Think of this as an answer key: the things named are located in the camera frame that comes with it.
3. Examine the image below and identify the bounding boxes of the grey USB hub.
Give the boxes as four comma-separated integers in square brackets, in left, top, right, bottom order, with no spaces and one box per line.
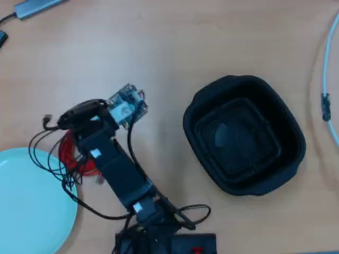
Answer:
[13,0,70,21]

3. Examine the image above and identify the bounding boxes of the white cable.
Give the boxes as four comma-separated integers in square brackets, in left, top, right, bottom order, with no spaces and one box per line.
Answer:
[321,10,339,148]

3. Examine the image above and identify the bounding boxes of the red charging cable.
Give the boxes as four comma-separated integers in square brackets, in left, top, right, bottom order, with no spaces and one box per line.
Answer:
[58,129,106,185]

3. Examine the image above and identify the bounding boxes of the black hub cable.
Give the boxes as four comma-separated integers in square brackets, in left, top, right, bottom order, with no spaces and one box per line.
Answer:
[0,12,17,26]

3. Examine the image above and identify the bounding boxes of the black cable clip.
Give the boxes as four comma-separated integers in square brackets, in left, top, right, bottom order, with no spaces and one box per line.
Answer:
[320,92,332,122]

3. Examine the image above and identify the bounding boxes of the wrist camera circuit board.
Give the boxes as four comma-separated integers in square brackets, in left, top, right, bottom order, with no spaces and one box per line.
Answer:
[107,83,149,131]

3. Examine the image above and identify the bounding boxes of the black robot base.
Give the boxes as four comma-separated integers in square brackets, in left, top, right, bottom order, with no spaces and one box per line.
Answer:
[115,224,218,254]

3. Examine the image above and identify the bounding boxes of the black square bowl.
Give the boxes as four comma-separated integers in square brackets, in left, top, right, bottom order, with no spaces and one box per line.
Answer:
[182,74,307,197]

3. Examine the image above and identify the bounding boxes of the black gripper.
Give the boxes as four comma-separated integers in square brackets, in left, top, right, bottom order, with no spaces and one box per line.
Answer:
[59,98,120,134]

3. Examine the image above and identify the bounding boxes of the light blue plate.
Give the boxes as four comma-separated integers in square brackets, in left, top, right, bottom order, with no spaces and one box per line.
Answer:
[0,147,79,254]

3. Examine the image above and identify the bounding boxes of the black camera cable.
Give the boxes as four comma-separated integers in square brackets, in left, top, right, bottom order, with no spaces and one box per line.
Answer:
[127,124,212,231]

